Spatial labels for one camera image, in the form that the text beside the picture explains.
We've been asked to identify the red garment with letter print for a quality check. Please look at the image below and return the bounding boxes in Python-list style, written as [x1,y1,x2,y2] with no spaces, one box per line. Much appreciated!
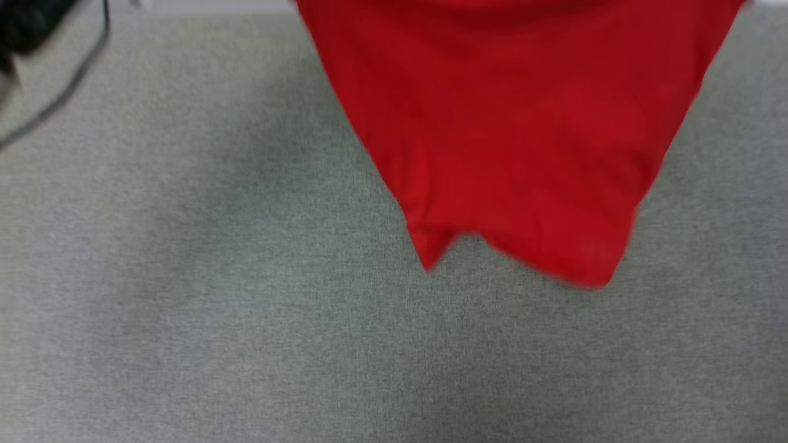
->
[294,0,747,290]

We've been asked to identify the white and grey left gripper body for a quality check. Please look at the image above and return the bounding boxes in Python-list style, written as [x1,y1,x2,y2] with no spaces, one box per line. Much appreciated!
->
[0,0,79,102]

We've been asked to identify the grey fabric sofa seat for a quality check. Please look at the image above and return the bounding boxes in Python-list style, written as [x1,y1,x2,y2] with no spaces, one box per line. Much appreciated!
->
[0,7,788,443]

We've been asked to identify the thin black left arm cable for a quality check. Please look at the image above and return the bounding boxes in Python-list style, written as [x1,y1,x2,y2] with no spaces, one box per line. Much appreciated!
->
[0,0,113,152]

